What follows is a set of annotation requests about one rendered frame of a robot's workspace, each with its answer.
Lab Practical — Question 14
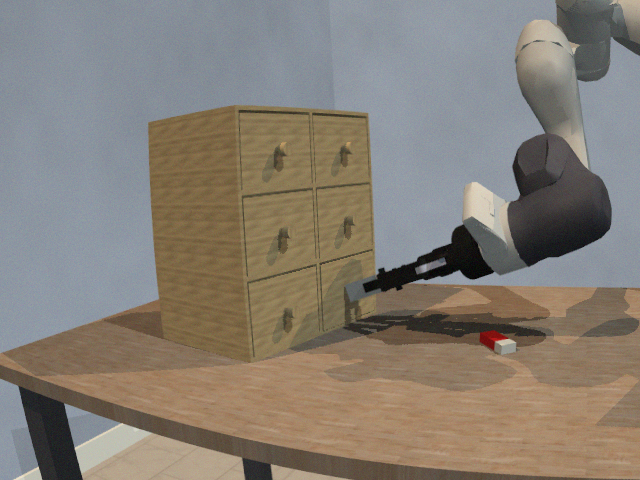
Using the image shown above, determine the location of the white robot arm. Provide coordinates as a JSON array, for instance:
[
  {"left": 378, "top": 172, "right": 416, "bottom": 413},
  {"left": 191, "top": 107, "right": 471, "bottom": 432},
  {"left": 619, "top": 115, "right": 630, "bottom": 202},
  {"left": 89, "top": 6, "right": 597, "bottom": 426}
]
[{"left": 462, "top": 0, "right": 640, "bottom": 275}]

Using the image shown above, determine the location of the small wooden chest of drawers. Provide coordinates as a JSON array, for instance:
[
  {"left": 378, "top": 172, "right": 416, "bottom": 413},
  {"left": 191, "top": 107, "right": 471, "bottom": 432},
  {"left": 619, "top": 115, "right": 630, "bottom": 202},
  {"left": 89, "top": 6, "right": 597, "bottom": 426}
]
[{"left": 148, "top": 105, "right": 376, "bottom": 363}]

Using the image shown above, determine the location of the wooden drawer front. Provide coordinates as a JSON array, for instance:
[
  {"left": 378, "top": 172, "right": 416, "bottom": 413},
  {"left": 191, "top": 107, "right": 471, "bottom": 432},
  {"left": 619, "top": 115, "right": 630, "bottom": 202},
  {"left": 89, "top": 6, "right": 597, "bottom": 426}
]
[
  {"left": 316, "top": 184, "right": 372, "bottom": 258},
  {"left": 239, "top": 113, "right": 312, "bottom": 190},
  {"left": 242, "top": 190, "right": 316, "bottom": 277},
  {"left": 312, "top": 115, "right": 369, "bottom": 183},
  {"left": 319, "top": 251, "right": 374, "bottom": 330},
  {"left": 247, "top": 266, "right": 319, "bottom": 357}
]

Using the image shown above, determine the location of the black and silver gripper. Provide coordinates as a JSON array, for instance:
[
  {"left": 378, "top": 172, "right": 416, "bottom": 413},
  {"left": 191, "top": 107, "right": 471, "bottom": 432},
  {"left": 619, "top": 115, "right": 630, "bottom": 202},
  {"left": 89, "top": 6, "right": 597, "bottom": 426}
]
[{"left": 345, "top": 224, "right": 495, "bottom": 302}]

